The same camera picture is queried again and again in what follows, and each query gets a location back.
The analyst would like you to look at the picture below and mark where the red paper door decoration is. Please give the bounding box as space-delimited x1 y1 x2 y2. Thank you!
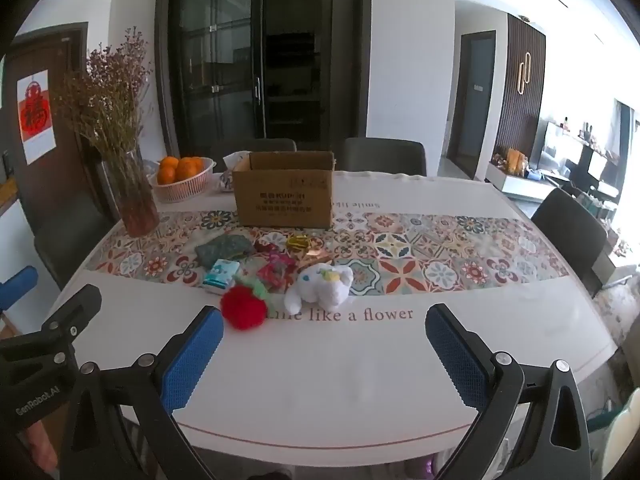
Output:
16 70 56 165

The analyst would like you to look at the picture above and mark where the red strawberry plush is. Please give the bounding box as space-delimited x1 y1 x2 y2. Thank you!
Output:
220 276 272 330

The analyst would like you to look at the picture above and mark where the blue tissue pack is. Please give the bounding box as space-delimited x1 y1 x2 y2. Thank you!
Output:
202 259 240 295

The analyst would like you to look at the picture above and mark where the left dark chair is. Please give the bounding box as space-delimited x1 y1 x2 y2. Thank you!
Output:
208 139 297 171

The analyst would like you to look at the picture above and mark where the pink snack bag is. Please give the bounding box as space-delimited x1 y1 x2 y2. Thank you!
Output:
256 252 297 292

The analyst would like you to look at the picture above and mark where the right side dark chair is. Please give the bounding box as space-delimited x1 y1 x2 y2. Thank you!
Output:
532 188 606 297

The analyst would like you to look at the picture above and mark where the copper foil snack bag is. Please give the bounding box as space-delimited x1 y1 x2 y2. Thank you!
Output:
296 248 333 270

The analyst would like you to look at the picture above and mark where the red candy wrapper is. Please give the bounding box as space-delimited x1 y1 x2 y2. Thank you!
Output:
254 240 281 255

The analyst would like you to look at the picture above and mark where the dark chair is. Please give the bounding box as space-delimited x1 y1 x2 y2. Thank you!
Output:
208 139 297 171
532 188 606 297
337 138 427 177

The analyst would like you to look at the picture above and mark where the oranges pile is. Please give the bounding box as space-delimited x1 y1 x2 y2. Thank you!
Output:
156 156 204 185

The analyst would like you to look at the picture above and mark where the brown cardboard box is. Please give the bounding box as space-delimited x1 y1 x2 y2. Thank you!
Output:
232 151 335 229

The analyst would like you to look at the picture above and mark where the glass vase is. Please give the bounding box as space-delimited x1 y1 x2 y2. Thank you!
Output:
103 148 160 237

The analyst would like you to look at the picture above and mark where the white basket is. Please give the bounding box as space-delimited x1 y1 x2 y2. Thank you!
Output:
149 157 217 204

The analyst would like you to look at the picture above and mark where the black glass cabinet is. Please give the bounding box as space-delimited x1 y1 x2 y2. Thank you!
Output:
154 0 371 159

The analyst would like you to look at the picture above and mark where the dried flower bouquet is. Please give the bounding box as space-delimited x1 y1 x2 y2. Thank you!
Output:
52 27 154 162

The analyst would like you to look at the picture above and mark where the floral tissue box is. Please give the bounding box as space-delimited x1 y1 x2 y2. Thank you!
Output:
219 151 250 193

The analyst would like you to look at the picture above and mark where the white tv console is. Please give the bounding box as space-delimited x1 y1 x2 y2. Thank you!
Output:
486 164 555 203

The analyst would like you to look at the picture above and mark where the middle dark chair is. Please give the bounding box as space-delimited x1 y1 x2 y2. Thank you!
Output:
337 138 427 177

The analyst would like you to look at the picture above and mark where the yellow toy keychain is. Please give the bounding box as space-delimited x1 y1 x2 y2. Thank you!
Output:
286 235 310 255

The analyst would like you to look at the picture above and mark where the white bunny plush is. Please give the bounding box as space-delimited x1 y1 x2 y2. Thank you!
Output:
283 263 354 315

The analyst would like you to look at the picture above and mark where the patterned table runner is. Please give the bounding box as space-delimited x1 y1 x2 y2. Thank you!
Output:
86 210 570 296

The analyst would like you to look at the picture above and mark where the green knitted cloth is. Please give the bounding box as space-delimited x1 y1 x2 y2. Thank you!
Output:
195 234 255 268

